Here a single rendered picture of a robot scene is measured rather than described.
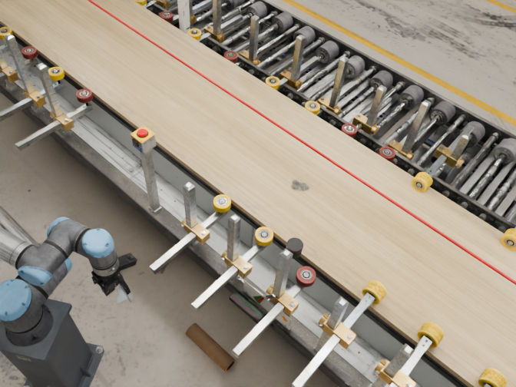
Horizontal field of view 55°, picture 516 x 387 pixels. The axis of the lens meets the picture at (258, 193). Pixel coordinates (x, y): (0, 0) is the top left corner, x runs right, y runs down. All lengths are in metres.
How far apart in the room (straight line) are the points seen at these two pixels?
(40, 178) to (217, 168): 1.65
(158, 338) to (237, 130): 1.23
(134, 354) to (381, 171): 1.61
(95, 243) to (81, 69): 1.47
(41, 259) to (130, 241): 1.57
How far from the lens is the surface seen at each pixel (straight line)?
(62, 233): 1.70
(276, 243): 2.19
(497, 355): 2.12
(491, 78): 4.88
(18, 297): 2.13
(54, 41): 3.16
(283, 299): 1.99
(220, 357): 2.73
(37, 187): 3.60
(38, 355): 2.31
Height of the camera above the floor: 2.66
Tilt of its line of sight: 52 degrees down
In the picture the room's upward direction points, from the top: 6 degrees clockwise
